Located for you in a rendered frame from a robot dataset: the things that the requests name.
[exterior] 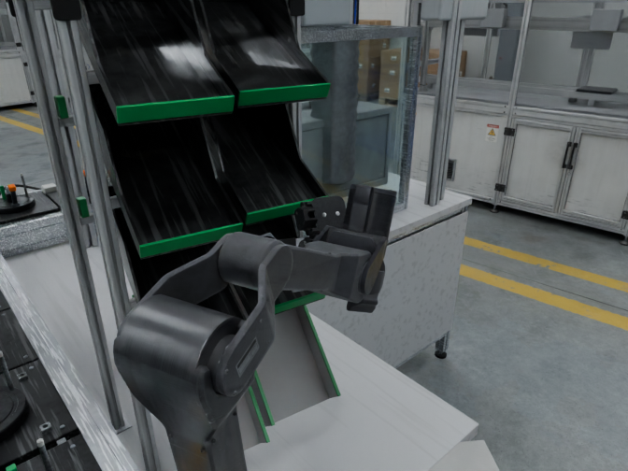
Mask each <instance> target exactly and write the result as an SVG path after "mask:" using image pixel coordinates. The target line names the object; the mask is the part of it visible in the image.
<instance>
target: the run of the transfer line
mask: <svg viewBox="0 0 628 471"><path fill-rule="evenodd" d="M65 241H69V240H68V236H67V231H66V228H65V224H64V216H63V212H62V211H61V210H60V211H56V212H52V213H49V214H45V215H40V216H36V217H33V218H29V219H24V220H20V221H14V222H9V223H5V224H1V225H0V253H1V254H2V256H3V258H7V257H10V256H14V255H18V254H21V253H25V252H28V251H32V250H38V249H42V248H45V247H48V246H52V245H55V244H59V243H63V242H65Z"/></svg>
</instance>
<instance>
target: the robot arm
mask: <svg viewBox="0 0 628 471"><path fill-rule="evenodd" d="M396 196H397V192H396V191H393V190H385V189H379V188H375V187H370V186H364V185H358V184H357V185H355V184H351V185H350V193H349V198H348V203H347V207H346V206H345V202H344V200H343V198H342V197H340V196H327V197H317V198H315V199H314V200H312V201H307V202H301V204H300V207H299V208H297V209H296V210H295V212H294V217H295V221H296V226H297V229H298V230H299V231H305V232H306V235H307V236H309V237H305V241H304V244H305V246H304V247H303V248H301V247H296V239H295V237H294V238H287V239H281V240H276V239H273V238H268V237H264V236H259V235H252V234H248V233H243V232H234V233H231V234H226V235H224V236H223V237H222V238H221V239H220V240H219V241H218V242H217V243H216V245H215V246H214V247H213V248H212V249H211V250H210V251H209V252H208V253H206V254H204V255H203V256H201V257H199V258H197V259H195V260H193V261H191V262H189V263H187V264H185V265H183V266H181V267H179V268H177V269H175V270H173V271H171V272H169V273H167V274H165V275H164V276H163V277H162V278H161V279H160V280H159V281H158V282H157V283H156V284H155V285H154V286H153V287H152V288H151V289H150V290H149V291H148V293H147V294H146V295H145V296H144V297H143V298H142V299H141V300H140V301H139V302H138V303H137V304H136V305H135V307H134V308H133V309H132V310H131V311H130V312H129V313H128V314H127V315H126V317H125V318H124V320H123V321H122V322H121V326H120V328H119V331H118V333H117V337H116V338H115V339H114V345H113V356H114V363H115V365H116V367H117V369H118V371H119V373H120V374H121V376H122V378H123V380H124V381H125V383H126V385H127V386H128V388H129V390H130V391H131V393H132V395H133V396H134V397H135V398H136V399H137V400H138V401H139V402H140V403H141V404H142V405H143V406H144V407H145V408H146V409H147V410H148V411H149V412H150V413H151V414H152V415H153V416H155V417H156V418H157V419H158V420H159V421H160V422H161V423H162V424H163V426H164V428H165V430H166V433H167V436H168V440H169V443H170V447H171V450H172V453H173V456H174V460H175V463H176V467H177V470H178V471H247V466H246V460H245V454H244V450H243V444H242V438H241V433H240V427H239V421H238V417H237V410H236V405H237V403H238V402H239V401H240V399H241V398H242V396H243V395H244V394H245V392H246V391H247V390H248V388H249V387H250V385H251V384H252V382H253V381H254V372H255V370H256V368H257V367H258V365H259V364H260V362H261V361H262V359H263V357H264V356H265V355H266V353H267V351H268V350H269V348H270V347H271V345H272V344H273V342H274V340H275V336H276V331H275V301H276V299H277V298H278V296H279V295H280V293H281V292H282V291H311V292H314V293H320V294H324V295H328V296H332V297H334V298H338V299H342V300H346V301H348V303H347V310H348V311H356V312H366V313H372V312H373V311H374V310H375V308H376V305H377V304H378V294H379V292H380V290H381V288H382V285H383V281H384V277H385V264H384V261H383V259H384V257H385V252H386V248H387V243H388V238H389V233H390V229H391V224H392V219H393V211H394V206H395V201H396ZM229 283H232V284H235V285H238V286H242V287H246V288H249V289H253V290H256V291H258V304H257V306H256V307H255V309H253V310H252V312H251V313H250V315H249V317H248V318H247V319H246V320H245V321H244V320H242V319H240V318H238V317H235V316H231V315H228V314H225V313H222V312H219V311H216V310H213V309H210V308H206V307H201V306H198V305H197V304H198V303H200V302H202V301H204V300H206V299H208V298H209V297H210V296H212V295H214V294H216V293H218V292H220V291H222V290H223V289H224V288H225V287H226V286H227V285H228V284H229Z"/></svg>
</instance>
